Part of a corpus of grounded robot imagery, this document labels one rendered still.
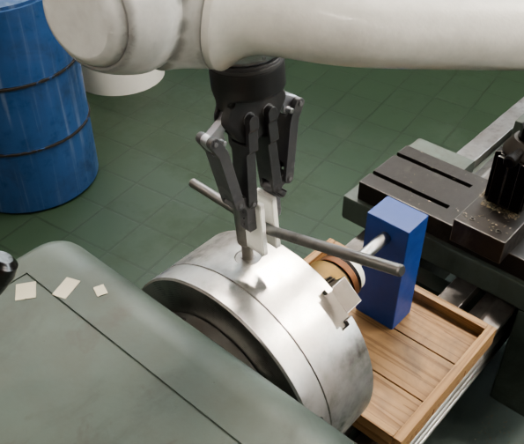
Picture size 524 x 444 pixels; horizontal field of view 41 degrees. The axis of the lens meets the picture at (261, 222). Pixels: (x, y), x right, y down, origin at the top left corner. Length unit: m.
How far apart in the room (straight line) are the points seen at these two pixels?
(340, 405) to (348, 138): 2.59
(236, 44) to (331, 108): 3.13
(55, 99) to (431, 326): 1.91
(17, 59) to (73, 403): 2.08
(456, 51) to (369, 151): 2.80
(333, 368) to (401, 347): 0.42
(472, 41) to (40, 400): 0.50
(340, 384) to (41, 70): 2.09
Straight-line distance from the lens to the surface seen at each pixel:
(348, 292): 0.90
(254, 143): 0.72
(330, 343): 0.84
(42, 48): 2.72
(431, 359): 1.24
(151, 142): 3.37
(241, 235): 0.83
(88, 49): 0.47
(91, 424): 0.70
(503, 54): 0.53
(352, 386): 0.88
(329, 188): 3.05
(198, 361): 0.73
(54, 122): 2.85
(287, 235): 0.76
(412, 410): 1.17
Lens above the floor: 1.82
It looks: 40 degrees down
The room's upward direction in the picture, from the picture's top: straight up
